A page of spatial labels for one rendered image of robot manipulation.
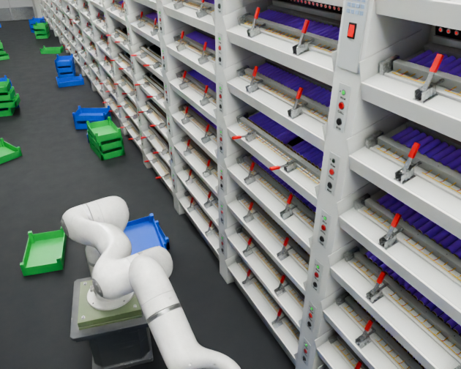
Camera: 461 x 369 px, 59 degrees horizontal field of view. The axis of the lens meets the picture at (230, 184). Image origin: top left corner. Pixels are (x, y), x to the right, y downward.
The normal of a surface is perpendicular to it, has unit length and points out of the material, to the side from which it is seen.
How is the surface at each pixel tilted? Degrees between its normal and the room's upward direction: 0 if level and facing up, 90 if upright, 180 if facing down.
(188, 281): 0
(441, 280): 17
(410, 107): 107
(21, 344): 0
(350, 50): 90
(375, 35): 90
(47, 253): 0
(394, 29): 90
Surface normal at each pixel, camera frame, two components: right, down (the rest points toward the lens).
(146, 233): 0.22, -0.54
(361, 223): -0.26, -0.75
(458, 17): -0.85, 0.47
